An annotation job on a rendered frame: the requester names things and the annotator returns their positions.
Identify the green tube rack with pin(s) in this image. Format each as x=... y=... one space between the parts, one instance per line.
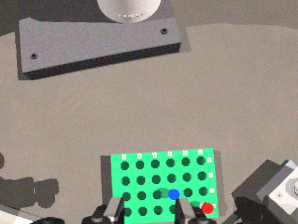
x=198 y=179

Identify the blue-capped tube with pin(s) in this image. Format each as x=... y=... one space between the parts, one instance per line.
x=173 y=193

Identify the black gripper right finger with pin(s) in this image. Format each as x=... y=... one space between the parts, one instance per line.
x=184 y=214

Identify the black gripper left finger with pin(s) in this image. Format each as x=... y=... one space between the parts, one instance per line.
x=114 y=214

